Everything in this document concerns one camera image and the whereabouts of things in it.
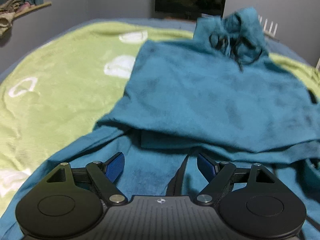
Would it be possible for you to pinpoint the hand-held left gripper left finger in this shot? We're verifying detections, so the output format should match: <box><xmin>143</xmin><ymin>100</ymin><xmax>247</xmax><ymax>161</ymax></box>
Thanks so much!
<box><xmin>46</xmin><ymin>152</ymin><xmax>128</xmax><ymax>205</ymax></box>

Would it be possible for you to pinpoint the white rack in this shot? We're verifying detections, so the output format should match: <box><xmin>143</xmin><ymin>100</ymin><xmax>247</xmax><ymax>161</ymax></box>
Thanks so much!
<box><xmin>257</xmin><ymin>14</ymin><xmax>281</xmax><ymax>41</ymax></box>

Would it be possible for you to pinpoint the black television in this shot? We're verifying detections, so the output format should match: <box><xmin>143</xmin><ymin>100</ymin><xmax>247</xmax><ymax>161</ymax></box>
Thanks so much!
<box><xmin>154</xmin><ymin>0</ymin><xmax>228</xmax><ymax>22</ymax></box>

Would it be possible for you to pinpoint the striped beige cloth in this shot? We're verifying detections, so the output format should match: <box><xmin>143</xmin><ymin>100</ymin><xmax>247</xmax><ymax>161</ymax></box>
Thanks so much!
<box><xmin>0</xmin><ymin>0</ymin><xmax>28</xmax><ymax>38</ymax></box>

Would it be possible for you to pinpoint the green printed blanket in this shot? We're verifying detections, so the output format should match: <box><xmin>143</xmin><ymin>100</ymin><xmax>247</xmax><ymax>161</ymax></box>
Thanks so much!
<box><xmin>0</xmin><ymin>21</ymin><xmax>320</xmax><ymax>205</ymax></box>

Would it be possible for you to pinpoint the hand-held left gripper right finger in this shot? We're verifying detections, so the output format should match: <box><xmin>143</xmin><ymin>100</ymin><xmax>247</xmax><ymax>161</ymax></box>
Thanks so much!
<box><xmin>196</xmin><ymin>153</ymin><xmax>277</xmax><ymax>204</ymax></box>

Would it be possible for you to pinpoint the wooden wall shelf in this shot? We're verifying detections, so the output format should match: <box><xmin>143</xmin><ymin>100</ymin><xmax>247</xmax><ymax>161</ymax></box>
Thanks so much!
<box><xmin>13</xmin><ymin>2</ymin><xmax>52</xmax><ymax>18</ymax></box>

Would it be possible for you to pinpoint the teal drawstring garment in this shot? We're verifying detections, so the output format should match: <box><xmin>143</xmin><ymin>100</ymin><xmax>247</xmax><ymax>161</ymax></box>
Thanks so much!
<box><xmin>0</xmin><ymin>7</ymin><xmax>320</xmax><ymax>240</ymax></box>

